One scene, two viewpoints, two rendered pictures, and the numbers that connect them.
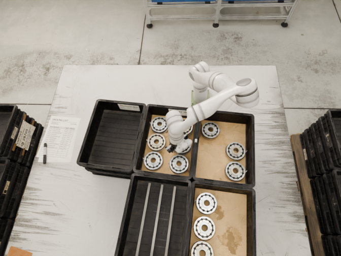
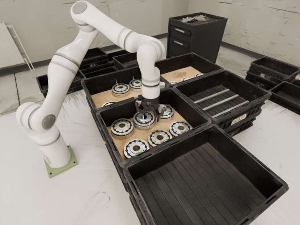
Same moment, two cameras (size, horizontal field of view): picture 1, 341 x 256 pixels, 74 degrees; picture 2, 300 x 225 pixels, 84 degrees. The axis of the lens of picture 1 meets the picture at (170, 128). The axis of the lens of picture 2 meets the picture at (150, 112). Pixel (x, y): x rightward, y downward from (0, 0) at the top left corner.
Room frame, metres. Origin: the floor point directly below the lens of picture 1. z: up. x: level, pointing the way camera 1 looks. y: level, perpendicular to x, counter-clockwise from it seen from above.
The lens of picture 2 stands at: (0.81, 0.38, 1.40)
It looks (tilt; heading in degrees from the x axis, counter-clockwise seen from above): 42 degrees down; 226
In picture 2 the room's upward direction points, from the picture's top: straight up
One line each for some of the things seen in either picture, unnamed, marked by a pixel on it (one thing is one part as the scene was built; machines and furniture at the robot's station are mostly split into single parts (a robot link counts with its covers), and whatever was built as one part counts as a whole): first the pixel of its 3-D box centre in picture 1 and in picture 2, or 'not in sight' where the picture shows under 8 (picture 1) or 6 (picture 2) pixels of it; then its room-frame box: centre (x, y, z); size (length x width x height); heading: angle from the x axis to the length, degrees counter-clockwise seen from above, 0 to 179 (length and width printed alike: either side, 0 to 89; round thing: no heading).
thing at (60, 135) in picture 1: (58, 137); not in sight; (0.65, 0.73, 0.70); 0.33 x 0.23 x 0.01; 171
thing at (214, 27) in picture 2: not in sight; (192, 52); (-1.27, -0.91, 0.45); 0.60 x 0.45 x 0.90; 171
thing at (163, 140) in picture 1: (156, 141); (160, 138); (0.47, 0.09, 0.86); 0.10 x 0.10 x 0.01
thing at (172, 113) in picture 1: (174, 125); (149, 64); (0.43, -0.02, 1.14); 0.09 x 0.07 x 0.15; 12
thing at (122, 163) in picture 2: (167, 139); (152, 118); (0.46, 0.02, 0.92); 0.40 x 0.30 x 0.02; 166
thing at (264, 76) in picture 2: not in sight; (265, 83); (-1.32, 0.11, 0.37); 0.40 x 0.30 x 0.45; 81
